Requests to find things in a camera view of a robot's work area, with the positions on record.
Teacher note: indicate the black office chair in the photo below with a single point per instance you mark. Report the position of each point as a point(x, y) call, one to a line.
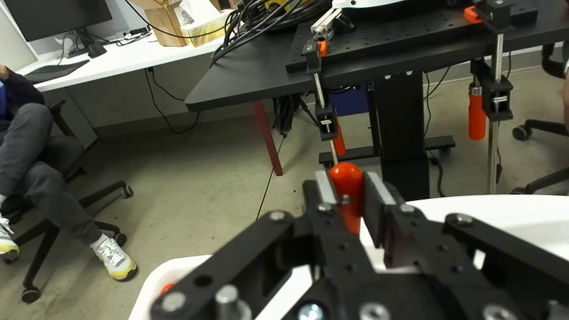
point(49, 231)

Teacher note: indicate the black workbench table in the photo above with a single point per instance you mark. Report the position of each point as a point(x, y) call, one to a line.
point(387, 48)

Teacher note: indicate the white plastic tray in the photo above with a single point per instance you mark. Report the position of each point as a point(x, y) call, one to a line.
point(515, 244)

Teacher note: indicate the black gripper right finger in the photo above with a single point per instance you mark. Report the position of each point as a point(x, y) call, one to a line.
point(417, 256)

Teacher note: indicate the black computer monitor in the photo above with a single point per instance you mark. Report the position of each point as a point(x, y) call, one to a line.
point(42, 18)

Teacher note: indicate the seated person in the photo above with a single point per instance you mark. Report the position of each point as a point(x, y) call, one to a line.
point(32, 162)

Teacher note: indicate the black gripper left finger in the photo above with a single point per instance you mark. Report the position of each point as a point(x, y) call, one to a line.
point(341, 272)

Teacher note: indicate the cardboard box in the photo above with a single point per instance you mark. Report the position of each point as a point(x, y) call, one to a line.
point(181, 21)

